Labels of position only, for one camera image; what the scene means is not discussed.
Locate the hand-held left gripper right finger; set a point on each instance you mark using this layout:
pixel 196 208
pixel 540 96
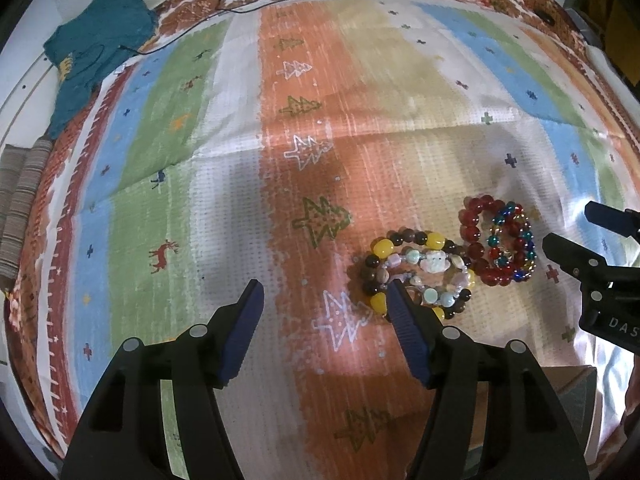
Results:
pixel 406 320

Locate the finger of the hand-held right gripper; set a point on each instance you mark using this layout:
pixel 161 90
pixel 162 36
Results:
pixel 570 252
pixel 612 217

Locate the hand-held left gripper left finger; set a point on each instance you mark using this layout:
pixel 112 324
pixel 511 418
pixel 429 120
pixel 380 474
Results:
pixel 246 317

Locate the striped printed blanket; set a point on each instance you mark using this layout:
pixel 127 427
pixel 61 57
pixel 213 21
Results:
pixel 300 185

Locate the yellow wooden furniture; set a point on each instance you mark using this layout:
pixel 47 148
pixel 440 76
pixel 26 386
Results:
pixel 620 0

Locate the striped folded fabric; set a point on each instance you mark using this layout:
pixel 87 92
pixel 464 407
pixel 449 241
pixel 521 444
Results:
pixel 25 200

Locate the teal knitted garment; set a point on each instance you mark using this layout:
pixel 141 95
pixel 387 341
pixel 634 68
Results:
pixel 100 25

